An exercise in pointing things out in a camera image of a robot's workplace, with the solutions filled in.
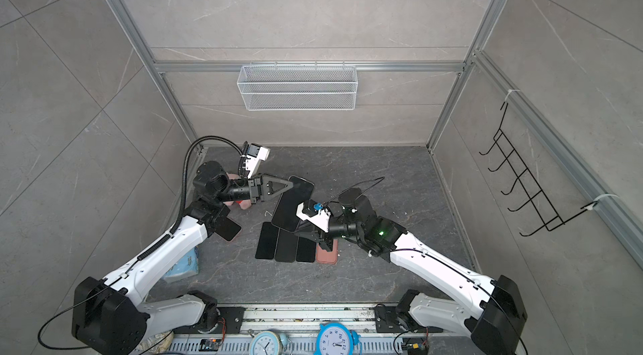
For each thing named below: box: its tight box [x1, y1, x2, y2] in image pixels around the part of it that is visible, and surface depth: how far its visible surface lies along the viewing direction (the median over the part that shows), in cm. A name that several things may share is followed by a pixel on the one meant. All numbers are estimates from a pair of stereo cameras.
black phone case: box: [274, 227, 299, 263], surface depth 89 cm
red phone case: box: [315, 238, 340, 265], surface depth 87 cm
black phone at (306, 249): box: [296, 236, 317, 263], surface depth 87 cm
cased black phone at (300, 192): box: [271, 175, 315, 232], surface depth 64 cm
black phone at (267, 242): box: [254, 221, 279, 260], surface depth 90 cm
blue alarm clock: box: [314, 321, 362, 355], surface depth 70 cm
